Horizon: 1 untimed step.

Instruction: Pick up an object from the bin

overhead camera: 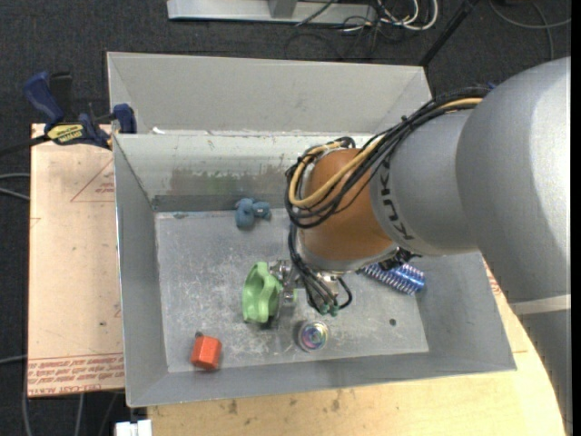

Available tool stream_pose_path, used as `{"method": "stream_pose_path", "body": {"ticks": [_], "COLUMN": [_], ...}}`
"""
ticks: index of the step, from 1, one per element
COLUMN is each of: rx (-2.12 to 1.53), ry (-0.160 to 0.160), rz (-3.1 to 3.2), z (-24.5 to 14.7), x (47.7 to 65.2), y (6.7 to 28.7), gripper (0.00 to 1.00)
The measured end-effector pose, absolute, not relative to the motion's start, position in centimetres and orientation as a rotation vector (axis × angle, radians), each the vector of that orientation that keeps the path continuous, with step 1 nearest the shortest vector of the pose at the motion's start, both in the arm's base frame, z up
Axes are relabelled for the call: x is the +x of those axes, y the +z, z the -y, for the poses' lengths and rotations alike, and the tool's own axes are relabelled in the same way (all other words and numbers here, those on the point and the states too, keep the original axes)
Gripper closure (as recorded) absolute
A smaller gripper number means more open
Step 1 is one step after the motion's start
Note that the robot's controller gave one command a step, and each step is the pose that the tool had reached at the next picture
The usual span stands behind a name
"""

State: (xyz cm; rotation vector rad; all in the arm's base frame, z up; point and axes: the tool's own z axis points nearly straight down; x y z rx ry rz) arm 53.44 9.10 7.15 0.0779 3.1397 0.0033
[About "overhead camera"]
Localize orange-red block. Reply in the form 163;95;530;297
189;332;223;372

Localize brown cardboard board red print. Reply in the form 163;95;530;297
26;123;126;399

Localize blue ribbed coil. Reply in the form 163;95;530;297
359;261;427;296

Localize blue toy animal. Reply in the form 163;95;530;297
234;197;273;232

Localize grey metal bin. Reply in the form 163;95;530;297
106;51;517;408

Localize light green curved plastic object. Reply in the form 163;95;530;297
241;261;285;327

